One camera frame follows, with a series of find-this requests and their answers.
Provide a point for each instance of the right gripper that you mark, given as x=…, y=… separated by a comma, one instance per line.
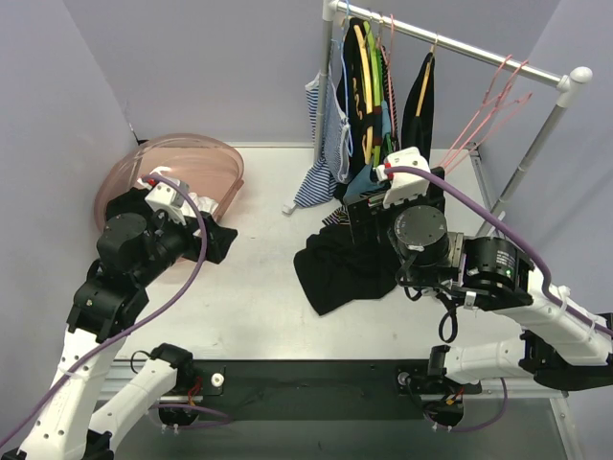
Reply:
x=363, y=211

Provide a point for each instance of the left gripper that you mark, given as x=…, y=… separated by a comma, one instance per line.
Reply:
x=204, y=235

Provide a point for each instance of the white tank top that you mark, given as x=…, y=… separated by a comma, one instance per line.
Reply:
x=194, y=203

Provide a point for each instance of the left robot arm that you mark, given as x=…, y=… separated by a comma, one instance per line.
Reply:
x=134, y=250

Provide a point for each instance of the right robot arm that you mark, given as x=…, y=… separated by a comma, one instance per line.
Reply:
x=451, y=248

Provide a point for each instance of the blue striped tank top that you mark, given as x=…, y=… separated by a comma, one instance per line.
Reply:
x=331, y=133

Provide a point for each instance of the yellow hanger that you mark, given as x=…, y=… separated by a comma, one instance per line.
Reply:
x=368, y=132

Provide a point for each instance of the black hanging tank top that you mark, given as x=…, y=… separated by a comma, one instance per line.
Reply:
x=418, y=131

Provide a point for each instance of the green hanger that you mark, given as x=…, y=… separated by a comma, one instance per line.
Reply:
x=376, y=80

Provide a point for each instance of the wooden hanger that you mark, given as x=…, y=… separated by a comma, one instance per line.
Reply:
x=426, y=76

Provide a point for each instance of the black striped garment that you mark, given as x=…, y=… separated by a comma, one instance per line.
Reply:
x=340, y=216

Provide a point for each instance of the light blue garment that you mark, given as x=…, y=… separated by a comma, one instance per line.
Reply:
x=366, y=179

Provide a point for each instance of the black garment on table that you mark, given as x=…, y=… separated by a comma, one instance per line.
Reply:
x=334, y=271

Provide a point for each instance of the pink transparent basket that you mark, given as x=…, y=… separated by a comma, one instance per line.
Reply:
x=212, y=170

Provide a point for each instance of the black garment in basket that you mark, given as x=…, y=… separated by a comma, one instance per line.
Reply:
x=128, y=211

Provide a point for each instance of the black shirt yellow print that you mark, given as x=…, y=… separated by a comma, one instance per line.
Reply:
x=349, y=94

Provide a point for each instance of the metal clothes rack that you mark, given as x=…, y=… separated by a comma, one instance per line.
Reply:
x=568, y=86

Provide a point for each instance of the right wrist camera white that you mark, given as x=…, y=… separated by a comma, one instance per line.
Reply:
x=403, y=185

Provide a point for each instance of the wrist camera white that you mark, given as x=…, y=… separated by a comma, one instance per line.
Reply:
x=403, y=185
x=168, y=196

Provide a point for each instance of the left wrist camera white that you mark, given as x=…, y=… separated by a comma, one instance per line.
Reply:
x=168, y=196

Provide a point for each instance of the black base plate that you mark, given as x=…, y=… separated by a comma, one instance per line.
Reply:
x=317, y=390

